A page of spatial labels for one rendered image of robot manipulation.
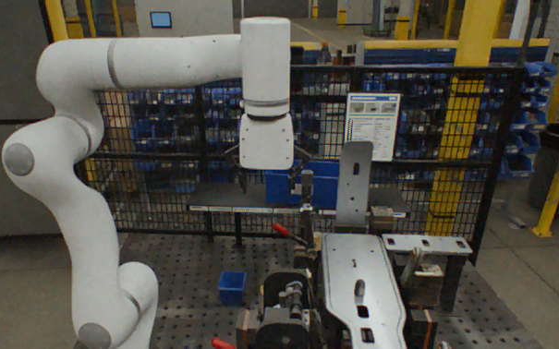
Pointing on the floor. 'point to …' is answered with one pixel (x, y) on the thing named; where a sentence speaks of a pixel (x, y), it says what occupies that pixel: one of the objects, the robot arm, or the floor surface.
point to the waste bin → (546, 162)
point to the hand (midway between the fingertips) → (267, 187)
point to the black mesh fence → (318, 149)
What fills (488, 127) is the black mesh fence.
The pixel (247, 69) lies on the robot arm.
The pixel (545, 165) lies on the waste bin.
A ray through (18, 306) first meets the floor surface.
